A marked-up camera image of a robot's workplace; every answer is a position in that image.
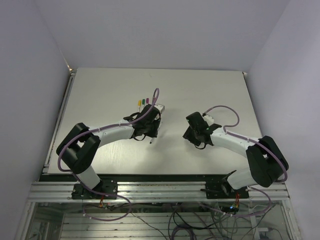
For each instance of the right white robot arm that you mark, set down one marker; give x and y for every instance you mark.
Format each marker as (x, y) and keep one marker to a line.
(266, 163)

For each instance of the green pen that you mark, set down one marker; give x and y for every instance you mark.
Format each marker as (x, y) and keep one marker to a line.
(143, 103)

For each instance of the blue pen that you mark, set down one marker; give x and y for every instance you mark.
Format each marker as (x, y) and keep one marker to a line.
(151, 140)

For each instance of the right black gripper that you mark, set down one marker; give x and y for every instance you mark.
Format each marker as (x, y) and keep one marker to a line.
(188, 135)

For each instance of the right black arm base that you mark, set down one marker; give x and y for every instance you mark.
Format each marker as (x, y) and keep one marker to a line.
(222, 190)

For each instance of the yellow pen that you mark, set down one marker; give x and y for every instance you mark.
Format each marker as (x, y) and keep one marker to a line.
(139, 105)

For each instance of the aluminium frame rail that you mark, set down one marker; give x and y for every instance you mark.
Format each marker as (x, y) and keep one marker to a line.
(61, 192)

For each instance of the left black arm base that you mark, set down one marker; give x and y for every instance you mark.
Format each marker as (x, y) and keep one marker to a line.
(105, 190)

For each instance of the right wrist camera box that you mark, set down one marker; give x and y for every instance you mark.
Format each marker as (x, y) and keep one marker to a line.
(208, 119)

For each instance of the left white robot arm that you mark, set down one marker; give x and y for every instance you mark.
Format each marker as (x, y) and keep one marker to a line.
(79, 147)

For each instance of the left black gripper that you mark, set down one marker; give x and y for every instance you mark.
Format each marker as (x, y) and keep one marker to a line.
(154, 133)

